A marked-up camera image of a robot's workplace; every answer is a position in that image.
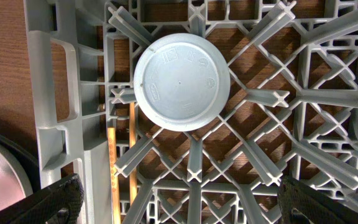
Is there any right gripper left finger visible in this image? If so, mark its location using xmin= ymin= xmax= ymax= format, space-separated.
xmin=0 ymin=174 xmax=85 ymax=224

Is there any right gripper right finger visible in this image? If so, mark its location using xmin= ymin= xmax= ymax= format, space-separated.
xmin=278 ymin=176 xmax=358 ymax=223

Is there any wooden chopstick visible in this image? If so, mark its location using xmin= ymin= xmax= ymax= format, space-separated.
xmin=128 ymin=101 xmax=138 ymax=206
xmin=107 ymin=128 xmax=121 ymax=224

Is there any light blue plastic cup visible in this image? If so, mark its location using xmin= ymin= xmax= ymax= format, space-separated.
xmin=134 ymin=33 xmax=231 ymax=131

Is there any grey plastic dishwasher rack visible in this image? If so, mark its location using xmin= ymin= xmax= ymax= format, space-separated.
xmin=24 ymin=0 xmax=358 ymax=223

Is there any round black serving tray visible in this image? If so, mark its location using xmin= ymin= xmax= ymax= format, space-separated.
xmin=0 ymin=135 xmax=41 ymax=192

